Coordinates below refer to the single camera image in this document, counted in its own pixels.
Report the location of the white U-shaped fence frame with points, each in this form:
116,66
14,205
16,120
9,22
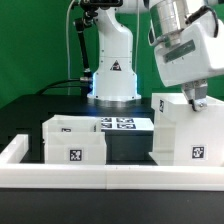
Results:
14,173

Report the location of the marker tag sheet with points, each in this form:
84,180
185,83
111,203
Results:
126,123

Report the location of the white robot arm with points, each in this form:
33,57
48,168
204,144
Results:
114,80

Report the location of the white drawer cabinet frame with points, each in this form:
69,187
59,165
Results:
183,137

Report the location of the white drawer box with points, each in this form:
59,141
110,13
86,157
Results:
66,123
76,148

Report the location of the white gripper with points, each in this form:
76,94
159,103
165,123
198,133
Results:
199,55

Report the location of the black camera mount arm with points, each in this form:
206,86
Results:
90,8

